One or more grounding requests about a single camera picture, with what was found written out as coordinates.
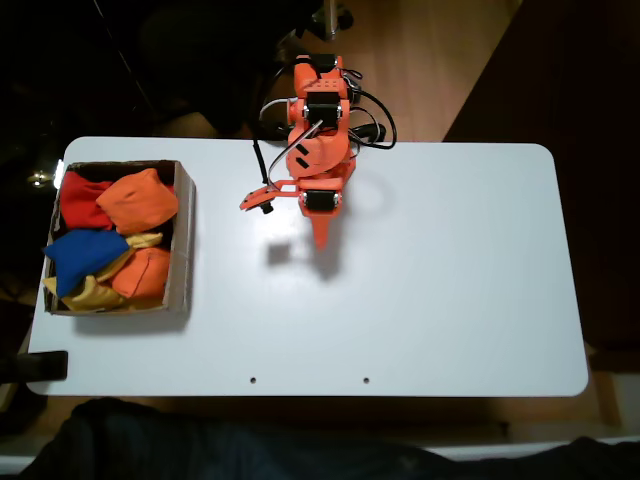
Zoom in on large orange bean bag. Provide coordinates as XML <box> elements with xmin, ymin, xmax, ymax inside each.
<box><xmin>94</xmin><ymin>168</ymin><xmax>180</xmax><ymax>235</ymax></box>

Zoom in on cardboard box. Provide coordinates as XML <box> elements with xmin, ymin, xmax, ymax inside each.
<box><xmin>42</xmin><ymin>158</ymin><xmax>197</xmax><ymax>317</ymax></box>

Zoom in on yellow bean bag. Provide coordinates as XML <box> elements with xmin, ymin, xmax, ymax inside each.
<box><xmin>94</xmin><ymin>230</ymin><xmax>166</xmax><ymax>284</ymax></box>
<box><xmin>42</xmin><ymin>274</ymin><xmax>166</xmax><ymax>313</ymax></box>

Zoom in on orange bean bag black stitching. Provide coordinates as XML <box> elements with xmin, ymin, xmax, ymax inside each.
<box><xmin>110</xmin><ymin>244</ymin><xmax>172</xmax><ymax>301</ymax></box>

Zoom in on large red bean bag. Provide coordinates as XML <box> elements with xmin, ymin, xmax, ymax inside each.
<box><xmin>59</xmin><ymin>170</ymin><xmax>116</xmax><ymax>231</ymax></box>

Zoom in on pointed blue bean bag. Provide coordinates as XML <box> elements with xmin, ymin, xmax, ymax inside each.
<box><xmin>43</xmin><ymin>228</ymin><xmax>132</xmax><ymax>297</ymax></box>

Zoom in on black glossy clamp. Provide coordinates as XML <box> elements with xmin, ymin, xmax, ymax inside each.
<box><xmin>257</xmin><ymin>120</ymin><xmax>290</xmax><ymax>146</ymax></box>

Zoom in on metal chair base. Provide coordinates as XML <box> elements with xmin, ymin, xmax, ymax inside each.
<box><xmin>272</xmin><ymin>0</ymin><xmax>354</xmax><ymax>66</ymax></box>

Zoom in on person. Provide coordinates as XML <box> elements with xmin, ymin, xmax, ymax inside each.
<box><xmin>19</xmin><ymin>397</ymin><xmax>640</xmax><ymax>480</ymax></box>

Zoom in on black flat table clamp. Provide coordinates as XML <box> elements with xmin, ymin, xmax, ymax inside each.
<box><xmin>0</xmin><ymin>349</ymin><xmax>69</xmax><ymax>384</ymax></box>

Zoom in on black clamp handle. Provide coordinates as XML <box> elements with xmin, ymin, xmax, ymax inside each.
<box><xmin>349</xmin><ymin>122</ymin><xmax>387</xmax><ymax>146</ymax></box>

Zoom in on black camera cable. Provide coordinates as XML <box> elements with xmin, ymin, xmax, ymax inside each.
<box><xmin>252</xmin><ymin>64</ymin><xmax>399</xmax><ymax>186</ymax></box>

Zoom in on orange camera mount with camera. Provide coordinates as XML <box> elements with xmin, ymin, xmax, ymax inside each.
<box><xmin>239</xmin><ymin>177</ymin><xmax>302</xmax><ymax>217</ymax></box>

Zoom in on white cable with plug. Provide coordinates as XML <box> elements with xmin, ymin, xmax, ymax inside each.
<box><xmin>259</xmin><ymin>98</ymin><xmax>295</xmax><ymax>121</ymax></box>

